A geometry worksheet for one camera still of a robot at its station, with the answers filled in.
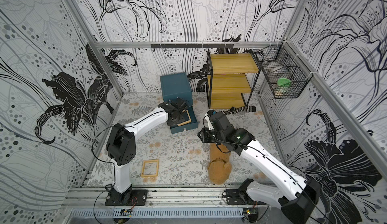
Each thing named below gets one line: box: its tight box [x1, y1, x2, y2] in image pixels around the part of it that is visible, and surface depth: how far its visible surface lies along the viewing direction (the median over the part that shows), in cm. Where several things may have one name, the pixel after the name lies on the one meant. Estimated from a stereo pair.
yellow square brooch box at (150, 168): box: [141, 158, 160, 178], surface depth 84 cm
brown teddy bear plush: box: [207, 143, 233, 185], surface depth 74 cm
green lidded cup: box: [277, 77, 292, 93], surface depth 81 cm
